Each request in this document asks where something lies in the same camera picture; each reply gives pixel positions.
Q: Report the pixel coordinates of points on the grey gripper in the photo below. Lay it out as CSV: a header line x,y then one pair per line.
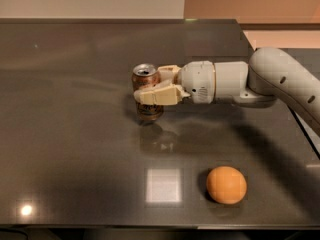
x,y
197,80

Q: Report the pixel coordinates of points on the orange brown soda can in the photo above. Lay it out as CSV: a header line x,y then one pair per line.
x,y
143,76

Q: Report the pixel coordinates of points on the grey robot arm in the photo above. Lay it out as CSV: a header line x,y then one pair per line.
x,y
270,74

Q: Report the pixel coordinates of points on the orange fruit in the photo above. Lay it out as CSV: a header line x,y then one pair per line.
x,y
226,185

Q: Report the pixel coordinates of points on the grey side table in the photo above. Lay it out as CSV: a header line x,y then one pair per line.
x,y
309,58

